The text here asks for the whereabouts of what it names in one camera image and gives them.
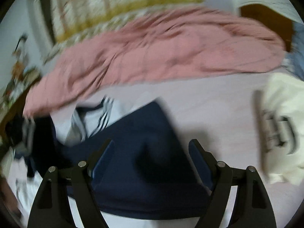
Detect white navy varsity jacket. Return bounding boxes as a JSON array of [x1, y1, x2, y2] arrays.
[[28, 101, 209, 220]]

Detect person's left hand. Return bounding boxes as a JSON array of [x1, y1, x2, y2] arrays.
[[1, 176, 22, 219]]

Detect cream folded sweatshirt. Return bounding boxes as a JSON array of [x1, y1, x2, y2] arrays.
[[258, 73, 303, 185]]

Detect pink bed sheet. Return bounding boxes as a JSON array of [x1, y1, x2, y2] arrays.
[[7, 66, 304, 228]]

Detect dark wooden desk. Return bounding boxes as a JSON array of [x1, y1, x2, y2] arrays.
[[1, 74, 41, 142]]

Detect blue floral pillow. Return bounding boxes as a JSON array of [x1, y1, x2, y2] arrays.
[[282, 22, 304, 80]]

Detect pink plaid quilt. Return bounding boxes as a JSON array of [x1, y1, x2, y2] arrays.
[[23, 6, 285, 118]]

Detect white wooden headboard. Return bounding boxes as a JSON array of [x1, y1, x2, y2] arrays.
[[232, 0, 303, 52]]

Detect pink wall lamp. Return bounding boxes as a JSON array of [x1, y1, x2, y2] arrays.
[[12, 33, 28, 61]]

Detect window with white frame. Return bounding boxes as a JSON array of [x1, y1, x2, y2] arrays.
[[33, 0, 56, 48]]

